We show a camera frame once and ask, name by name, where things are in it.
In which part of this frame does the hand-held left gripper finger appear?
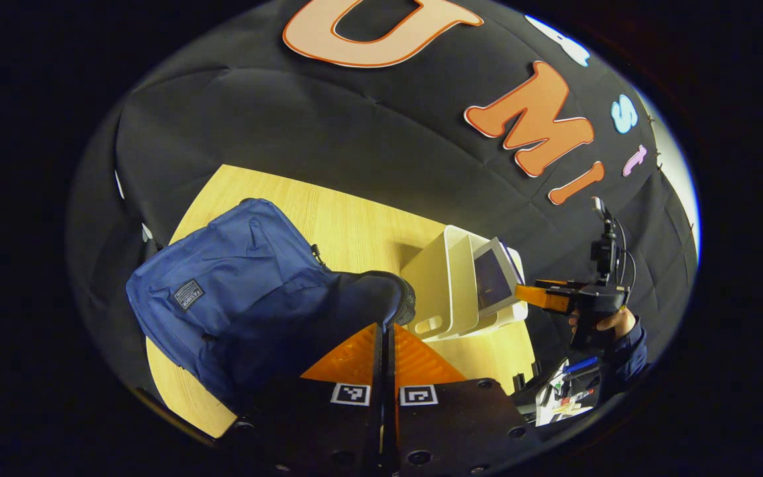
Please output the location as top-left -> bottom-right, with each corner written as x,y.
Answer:
223,323 -> 387,474
387,323 -> 541,474

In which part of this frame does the black and white portrait book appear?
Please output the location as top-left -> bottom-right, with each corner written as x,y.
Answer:
473,237 -> 527,319

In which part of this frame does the white bookshelf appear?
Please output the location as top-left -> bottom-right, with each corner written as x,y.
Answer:
400,225 -> 529,342

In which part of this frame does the blue schoolbag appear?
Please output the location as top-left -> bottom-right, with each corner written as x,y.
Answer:
125,197 -> 417,411

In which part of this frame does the black backdrop cloth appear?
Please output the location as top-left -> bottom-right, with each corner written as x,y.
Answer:
67,0 -> 700,425

